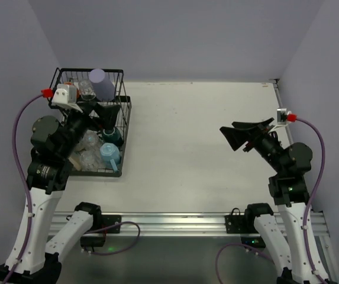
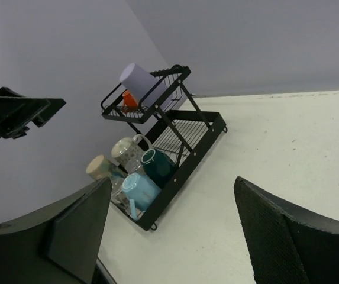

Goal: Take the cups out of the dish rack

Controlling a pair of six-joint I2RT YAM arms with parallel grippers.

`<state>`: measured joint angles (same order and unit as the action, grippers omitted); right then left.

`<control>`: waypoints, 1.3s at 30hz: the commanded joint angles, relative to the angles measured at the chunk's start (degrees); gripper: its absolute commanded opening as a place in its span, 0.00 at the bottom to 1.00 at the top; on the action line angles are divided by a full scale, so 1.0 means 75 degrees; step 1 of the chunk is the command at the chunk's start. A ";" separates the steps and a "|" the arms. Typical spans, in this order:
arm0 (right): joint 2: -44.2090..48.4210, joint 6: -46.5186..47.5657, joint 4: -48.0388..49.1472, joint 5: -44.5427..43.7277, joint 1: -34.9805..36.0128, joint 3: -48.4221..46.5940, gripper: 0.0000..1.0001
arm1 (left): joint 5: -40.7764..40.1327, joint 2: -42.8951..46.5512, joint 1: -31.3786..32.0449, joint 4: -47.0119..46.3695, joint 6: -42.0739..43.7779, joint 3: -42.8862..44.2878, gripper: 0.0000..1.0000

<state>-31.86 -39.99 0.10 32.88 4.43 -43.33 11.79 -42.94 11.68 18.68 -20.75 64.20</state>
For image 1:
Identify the clear glass cup rack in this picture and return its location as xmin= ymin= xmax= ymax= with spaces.
xmin=78 ymin=79 xmax=96 ymax=101

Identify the dark teal ceramic mug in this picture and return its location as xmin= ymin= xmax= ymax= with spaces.
xmin=101 ymin=127 xmax=124 ymax=147

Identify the lavender plastic tumbler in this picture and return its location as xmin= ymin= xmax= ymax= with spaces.
xmin=88 ymin=69 xmax=115 ymax=102

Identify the clear faceted glass front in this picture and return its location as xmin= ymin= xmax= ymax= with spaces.
xmin=80 ymin=150 xmax=101 ymax=172

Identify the clear faceted glass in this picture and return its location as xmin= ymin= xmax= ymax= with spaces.
xmin=80 ymin=150 xmax=101 ymax=172
xmin=83 ymin=131 xmax=103 ymax=151

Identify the light blue plastic mug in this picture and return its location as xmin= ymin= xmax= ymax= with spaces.
xmin=99 ymin=143 xmax=121 ymax=172

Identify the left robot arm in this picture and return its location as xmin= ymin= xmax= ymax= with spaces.
xmin=0 ymin=101 xmax=121 ymax=283

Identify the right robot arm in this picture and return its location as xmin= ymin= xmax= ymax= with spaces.
xmin=219 ymin=118 xmax=332 ymax=283

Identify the clear faceted glass rear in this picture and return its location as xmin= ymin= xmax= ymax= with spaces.
xmin=83 ymin=131 xmax=103 ymax=151

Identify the cream mug with dragon print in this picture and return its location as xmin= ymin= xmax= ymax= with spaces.
xmin=68 ymin=153 xmax=82 ymax=171

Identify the right black controller box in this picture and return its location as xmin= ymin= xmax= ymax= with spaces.
xmin=240 ymin=237 xmax=266 ymax=249

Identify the black controller box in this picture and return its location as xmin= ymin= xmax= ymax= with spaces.
xmin=80 ymin=236 xmax=106 ymax=252
xmin=240 ymin=237 xmax=266 ymax=249

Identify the left black controller box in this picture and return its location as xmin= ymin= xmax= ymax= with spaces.
xmin=80 ymin=236 xmax=106 ymax=252

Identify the black wire dish rack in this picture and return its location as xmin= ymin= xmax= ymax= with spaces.
xmin=50 ymin=68 xmax=132 ymax=178

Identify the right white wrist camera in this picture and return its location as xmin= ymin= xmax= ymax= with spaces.
xmin=272 ymin=108 xmax=290 ymax=130

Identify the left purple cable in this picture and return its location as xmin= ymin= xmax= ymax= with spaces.
xmin=2 ymin=88 xmax=53 ymax=284

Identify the purple cable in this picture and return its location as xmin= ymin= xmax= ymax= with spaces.
xmin=215 ymin=112 xmax=326 ymax=284
xmin=2 ymin=88 xmax=53 ymax=284

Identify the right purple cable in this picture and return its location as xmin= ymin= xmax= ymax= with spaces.
xmin=215 ymin=112 xmax=326 ymax=284

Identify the aluminium mounting rail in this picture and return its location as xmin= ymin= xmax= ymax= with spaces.
xmin=49 ymin=212 xmax=329 ymax=237

